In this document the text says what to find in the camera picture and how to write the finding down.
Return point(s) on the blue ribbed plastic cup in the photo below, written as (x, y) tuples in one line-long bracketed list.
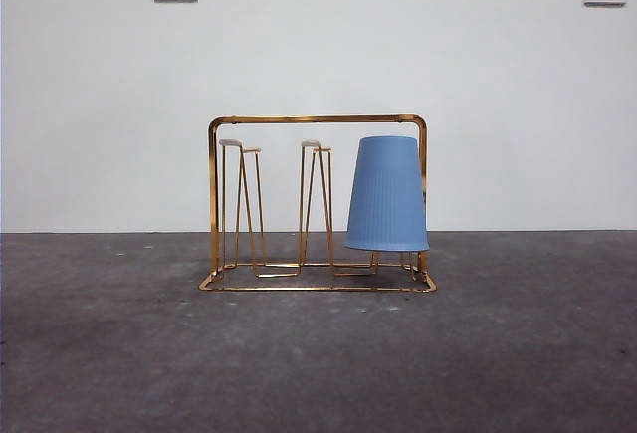
[(387, 199)]

